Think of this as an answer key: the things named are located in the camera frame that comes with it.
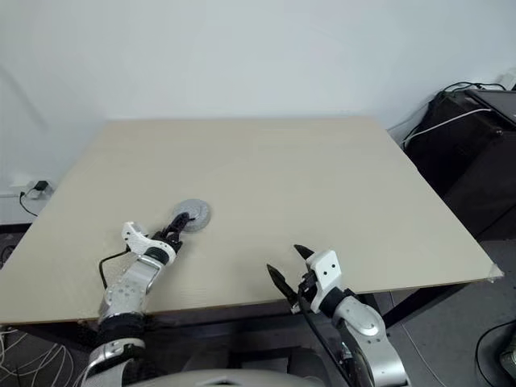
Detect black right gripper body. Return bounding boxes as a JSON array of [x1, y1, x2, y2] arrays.
[[296, 273, 320, 314]]

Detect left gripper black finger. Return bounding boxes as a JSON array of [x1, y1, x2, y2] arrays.
[[168, 211, 190, 232], [177, 218, 198, 240]]

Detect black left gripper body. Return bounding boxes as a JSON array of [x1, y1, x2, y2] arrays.
[[151, 227, 185, 252]]

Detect silver finned rotor disc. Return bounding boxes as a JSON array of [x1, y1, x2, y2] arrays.
[[172, 198, 213, 231]]

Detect grey robot torso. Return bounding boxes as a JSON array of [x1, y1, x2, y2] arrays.
[[132, 365, 326, 387]]

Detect white power strip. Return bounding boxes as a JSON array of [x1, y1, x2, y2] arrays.
[[9, 178, 56, 201]]

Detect black equipment case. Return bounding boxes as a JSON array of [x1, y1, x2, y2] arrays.
[[402, 87, 516, 239]]

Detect silver device on floor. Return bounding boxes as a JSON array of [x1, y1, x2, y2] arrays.
[[499, 345, 516, 371]]

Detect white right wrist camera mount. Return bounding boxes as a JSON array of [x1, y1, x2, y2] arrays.
[[304, 249, 344, 314]]

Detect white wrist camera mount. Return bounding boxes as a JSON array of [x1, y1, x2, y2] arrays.
[[121, 220, 177, 260], [304, 249, 344, 314]]

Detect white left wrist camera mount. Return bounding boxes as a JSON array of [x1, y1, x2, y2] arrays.
[[121, 220, 177, 260]]

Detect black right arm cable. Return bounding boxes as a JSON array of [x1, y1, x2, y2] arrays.
[[299, 297, 356, 387]]

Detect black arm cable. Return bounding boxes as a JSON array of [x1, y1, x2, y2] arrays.
[[299, 297, 356, 387], [98, 249, 137, 290]]

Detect black table frame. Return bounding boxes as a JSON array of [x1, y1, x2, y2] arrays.
[[0, 277, 499, 364]]

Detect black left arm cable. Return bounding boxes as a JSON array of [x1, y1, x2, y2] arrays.
[[98, 249, 137, 290]]

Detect black adapter cable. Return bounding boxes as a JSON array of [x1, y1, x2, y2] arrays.
[[19, 190, 40, 218]]

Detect black floor cable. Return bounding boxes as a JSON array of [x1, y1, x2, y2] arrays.
[[476, 311, 516, 379]]

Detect white floor cables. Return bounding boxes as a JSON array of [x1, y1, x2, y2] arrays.
[[0, 325, 78, 387]]

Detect white cable on case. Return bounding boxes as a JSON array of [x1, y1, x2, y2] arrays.
[[402, 107, 492, 149]]

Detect black cable on case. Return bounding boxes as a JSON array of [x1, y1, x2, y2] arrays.
[[442, 81, 508, 93]]

